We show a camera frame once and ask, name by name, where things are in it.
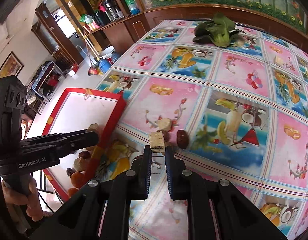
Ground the wooden cabinet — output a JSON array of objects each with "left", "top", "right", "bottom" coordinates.
[{"left": 30, "top": 0, "right": 308, "bottom": 66}]

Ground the framed painting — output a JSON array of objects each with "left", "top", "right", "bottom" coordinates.
[{"left": 0, "top": 51, "right": 24, "bottom": 78}]

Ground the plastic water bottle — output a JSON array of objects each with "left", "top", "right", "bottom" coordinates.
[{"left": 125, "top": 0, "right": 140, "bottom": 15}]

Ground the fruit pattern tablecloth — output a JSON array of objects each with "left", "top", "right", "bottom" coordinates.
[{"left": 98, "top": 20, "right": 308, "bottom": 239}]

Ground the dark wrinkled red date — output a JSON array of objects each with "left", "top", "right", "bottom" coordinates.
[{"left": 66, "top": 168, "right": 75, "bottom": 178}]

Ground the person's left hand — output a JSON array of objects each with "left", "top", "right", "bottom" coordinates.
[{"left": 1, "top": 176, "right": 43, "bottom": 223}]

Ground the grey blue thermos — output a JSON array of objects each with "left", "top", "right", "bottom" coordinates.
[{"left": 111, "top": 51, "right": 121, "bottom": 63}]

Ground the green bok choy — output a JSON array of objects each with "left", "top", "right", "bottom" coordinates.
[{"left": 193, "top": 12, "right": 245, "bottom": 48}]

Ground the red white tray box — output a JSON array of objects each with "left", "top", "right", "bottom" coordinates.
[{"left": 43, "top": 88, "right": 126, "bottom": 202}]

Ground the dark side table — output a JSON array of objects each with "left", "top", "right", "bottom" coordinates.
[{"left": 27, "top": 61, "right": 65, "bottom": 102}]

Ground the broom and dustpan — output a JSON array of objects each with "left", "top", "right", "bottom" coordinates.
[{"left": 77, "top": 28, "right": 104, "bottom": 76}]

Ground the orange tangerine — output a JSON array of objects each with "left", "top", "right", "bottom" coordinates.
[
  {"left": 70, "top": 172, "right": 84, "bottom": 189},
  {"left": 67, "top": 187, "right": 78, "bottom": 198}
]

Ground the beige cake cube far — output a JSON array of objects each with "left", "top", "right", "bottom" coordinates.
[{"left": 274, "top": 56, "right": 284, "bottom": 67}]

